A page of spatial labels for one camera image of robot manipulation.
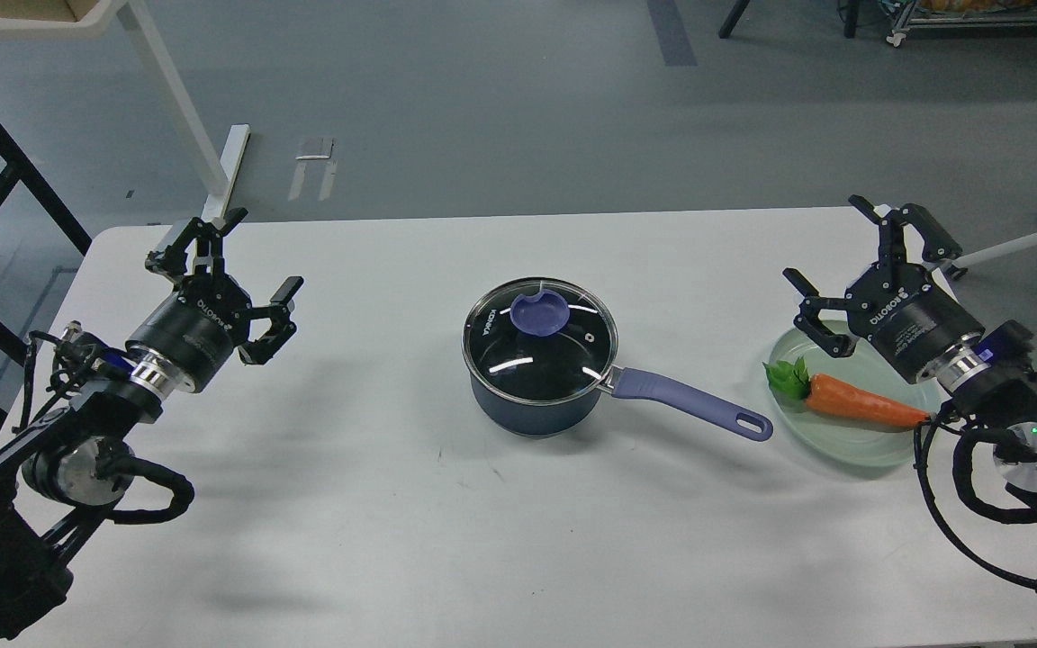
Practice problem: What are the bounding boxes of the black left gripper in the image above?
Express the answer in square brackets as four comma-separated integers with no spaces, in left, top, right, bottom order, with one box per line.
[127,208,304,393]

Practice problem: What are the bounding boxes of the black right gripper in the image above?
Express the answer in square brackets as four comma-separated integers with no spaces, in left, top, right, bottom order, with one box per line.
[783,194,986,386]

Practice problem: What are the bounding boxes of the glass lid with purple knob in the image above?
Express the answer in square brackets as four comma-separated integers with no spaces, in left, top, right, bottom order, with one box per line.
[463,276,618,403]

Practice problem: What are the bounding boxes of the blue saucepan with purple handle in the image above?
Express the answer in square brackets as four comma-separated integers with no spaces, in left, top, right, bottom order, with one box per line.
[463,277,774,443]

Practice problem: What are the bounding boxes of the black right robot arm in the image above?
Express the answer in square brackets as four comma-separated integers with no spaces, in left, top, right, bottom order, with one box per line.
[783,195,1037,593]

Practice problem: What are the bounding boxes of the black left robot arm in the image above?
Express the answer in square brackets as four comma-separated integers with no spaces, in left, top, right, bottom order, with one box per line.
[0,208,303,640]

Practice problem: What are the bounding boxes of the orange toy carrot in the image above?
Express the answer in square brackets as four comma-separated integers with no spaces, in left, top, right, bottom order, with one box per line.
[762,357,929,429]

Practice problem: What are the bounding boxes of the pale green glass plate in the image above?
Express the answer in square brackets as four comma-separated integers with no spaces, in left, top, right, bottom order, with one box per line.
[762,328,943,469]

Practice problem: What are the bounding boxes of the metal wheeled cart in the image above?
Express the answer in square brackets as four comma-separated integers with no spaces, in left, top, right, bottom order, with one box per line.
[880,1,1037,48]

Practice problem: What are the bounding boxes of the white table frame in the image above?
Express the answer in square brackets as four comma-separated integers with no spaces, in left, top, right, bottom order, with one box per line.
[0,1,250,224]

